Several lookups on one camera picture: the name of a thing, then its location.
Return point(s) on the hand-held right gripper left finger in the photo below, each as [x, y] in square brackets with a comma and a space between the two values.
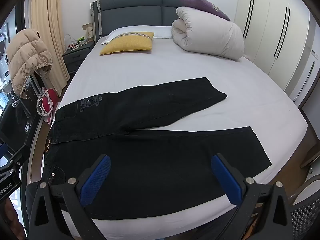
[96, 180]

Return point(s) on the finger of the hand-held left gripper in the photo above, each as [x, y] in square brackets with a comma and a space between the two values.
[17, 156]

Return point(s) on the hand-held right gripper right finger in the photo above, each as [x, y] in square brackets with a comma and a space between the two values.
[226, 180]

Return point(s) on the black denim pants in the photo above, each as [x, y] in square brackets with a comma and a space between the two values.
[150, 155]

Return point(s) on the red bag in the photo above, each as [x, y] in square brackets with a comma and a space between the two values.
[48, 98]

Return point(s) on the black mesh chair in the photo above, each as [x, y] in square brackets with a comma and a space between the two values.
[307, 212]

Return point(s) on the beige puffer jacket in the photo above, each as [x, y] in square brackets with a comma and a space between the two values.
[25, 55]

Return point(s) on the dark grey nightstand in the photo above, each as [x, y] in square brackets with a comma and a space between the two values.
[75, 58]

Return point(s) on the bed with white sheet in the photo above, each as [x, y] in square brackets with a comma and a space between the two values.
[150, 67]

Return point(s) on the yellow pillow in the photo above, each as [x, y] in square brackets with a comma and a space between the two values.
[127, 43]

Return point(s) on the beige curtain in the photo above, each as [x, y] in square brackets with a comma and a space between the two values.
[47, 17]

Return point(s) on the rolled white duvet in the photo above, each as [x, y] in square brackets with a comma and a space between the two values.
[210, 35]

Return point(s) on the cream wardrobe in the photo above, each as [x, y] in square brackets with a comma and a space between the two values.
[270, 30]

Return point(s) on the white pillow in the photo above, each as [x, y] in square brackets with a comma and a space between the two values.
[160, 31]

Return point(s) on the grey padded headboard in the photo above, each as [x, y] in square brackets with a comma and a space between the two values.
[132, 12]

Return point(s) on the purple pillow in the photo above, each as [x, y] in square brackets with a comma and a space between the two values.
[202, 6]

